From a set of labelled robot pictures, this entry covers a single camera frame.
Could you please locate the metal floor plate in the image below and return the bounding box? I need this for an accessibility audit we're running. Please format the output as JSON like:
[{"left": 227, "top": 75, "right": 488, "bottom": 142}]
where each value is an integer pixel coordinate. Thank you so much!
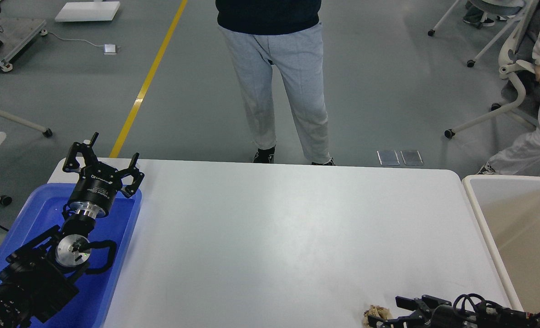
[
  {"left": 400, "top": 150, "right": 424, "bottom": 166},
  {"left": 377, "top": 150, "right": 400, "bottom": 166}
]

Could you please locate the blue plastic bin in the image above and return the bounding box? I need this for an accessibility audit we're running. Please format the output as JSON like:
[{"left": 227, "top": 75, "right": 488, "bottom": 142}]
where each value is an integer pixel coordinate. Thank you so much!
[{"left": 0, "top": 183, "right": 143, "bottom": 328}]

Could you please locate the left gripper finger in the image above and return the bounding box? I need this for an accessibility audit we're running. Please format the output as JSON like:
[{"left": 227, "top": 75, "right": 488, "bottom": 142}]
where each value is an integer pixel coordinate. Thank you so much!
[
  {"left": 114, "top": 153, "right": 144, "bottom": 199},
  {"left": 62, "top": 133, "right": 100, "bottom": 174}
]

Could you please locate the white chair legs top right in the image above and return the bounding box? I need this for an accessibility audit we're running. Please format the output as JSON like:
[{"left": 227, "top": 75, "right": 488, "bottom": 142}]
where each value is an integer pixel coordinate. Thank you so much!
[{"left": 426, "top": 0, "right": 528, "bottom": 71}]

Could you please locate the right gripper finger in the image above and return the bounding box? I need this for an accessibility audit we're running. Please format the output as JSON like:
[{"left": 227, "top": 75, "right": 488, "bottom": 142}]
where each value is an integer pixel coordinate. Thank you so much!
[
  {"left": 395, "top": 295, "right": 453, "bottom": 315},
  {"left": 367, "top": 315, "right": 425, "bottom": 328}
]

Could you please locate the metal floor plate left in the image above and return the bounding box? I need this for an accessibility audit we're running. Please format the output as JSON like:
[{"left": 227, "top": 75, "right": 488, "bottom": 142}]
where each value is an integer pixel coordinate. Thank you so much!
[{"left": 377, "top": 150, "right": 400, "bottom": 166}]

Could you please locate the seated person far right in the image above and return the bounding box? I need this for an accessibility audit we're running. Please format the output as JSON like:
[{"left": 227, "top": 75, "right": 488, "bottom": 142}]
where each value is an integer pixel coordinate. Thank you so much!
[{"left": 462, "top": 0, "right": 528, "bottom": 28}]

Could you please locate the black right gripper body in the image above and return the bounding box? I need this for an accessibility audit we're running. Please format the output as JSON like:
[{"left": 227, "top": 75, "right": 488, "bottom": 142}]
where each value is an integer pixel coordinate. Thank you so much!
[{"left": 424, "top": 305, "right": 468, "bottom": 328}]

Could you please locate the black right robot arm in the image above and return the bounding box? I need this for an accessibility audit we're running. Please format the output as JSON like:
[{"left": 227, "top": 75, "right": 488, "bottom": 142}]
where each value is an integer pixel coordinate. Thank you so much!
[{"left": 363, "top": 293, "right": 540, "bottom": 328}]

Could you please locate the white power adapter with cable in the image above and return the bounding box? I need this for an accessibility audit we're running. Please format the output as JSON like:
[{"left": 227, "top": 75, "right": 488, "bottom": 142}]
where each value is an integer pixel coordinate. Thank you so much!
[{"left": 39, "top": 30, "right": 120, "bottom": 55}]

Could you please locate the person in grey sweatpants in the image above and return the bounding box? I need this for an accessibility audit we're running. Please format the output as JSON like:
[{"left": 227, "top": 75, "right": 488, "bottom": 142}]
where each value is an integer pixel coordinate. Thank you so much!
[{"left": 215, "top": 0, "right": 335, "bottom": 166}]

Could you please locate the white office chair right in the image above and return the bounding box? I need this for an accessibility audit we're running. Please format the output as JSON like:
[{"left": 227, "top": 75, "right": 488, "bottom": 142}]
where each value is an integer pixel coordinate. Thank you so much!
[{"left": 444, "top": 0, "right": 540, "bottom": 139}]

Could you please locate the grey wheeled cart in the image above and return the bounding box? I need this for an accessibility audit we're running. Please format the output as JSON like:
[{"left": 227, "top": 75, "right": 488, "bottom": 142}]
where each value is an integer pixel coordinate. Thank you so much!
[{"left": 0, "top": 6, "right": 47, "bottom": 72}]

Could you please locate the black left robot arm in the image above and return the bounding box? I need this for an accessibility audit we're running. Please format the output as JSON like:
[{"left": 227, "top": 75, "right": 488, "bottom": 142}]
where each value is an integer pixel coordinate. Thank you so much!
[{"left": 0, "top": 133, "right": 144, "bottom": 328}]

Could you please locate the beige plastic bin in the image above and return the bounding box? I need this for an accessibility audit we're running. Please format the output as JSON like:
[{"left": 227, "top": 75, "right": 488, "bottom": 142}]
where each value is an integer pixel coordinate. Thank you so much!
[{"left": 462, "top": 175, "right": 540, "bottom": 313}]

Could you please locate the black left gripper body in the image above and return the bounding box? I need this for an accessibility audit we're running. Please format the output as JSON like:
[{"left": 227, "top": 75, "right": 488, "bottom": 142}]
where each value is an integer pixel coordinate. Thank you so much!
[{"left": 67, "top": 164, "right": 123, "bottom": 218}]

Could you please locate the brown paper ball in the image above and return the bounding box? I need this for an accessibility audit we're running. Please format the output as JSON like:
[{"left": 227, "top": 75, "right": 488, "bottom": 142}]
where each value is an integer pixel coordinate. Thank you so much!
[{"left": 362, "top": 305, "right": 392, "bottom": 328}]

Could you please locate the white board on floor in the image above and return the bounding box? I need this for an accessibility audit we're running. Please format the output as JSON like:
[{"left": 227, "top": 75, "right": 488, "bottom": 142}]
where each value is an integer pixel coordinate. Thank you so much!
[{"left": 54, "top": 0, "right": 121, "bottom": 22}]

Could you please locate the metal floor plate right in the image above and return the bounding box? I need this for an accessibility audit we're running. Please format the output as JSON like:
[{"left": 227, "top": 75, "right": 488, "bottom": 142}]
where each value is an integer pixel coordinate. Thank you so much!
[{"left": 400, "top": 150, "right": 424, "bottom": 166}]

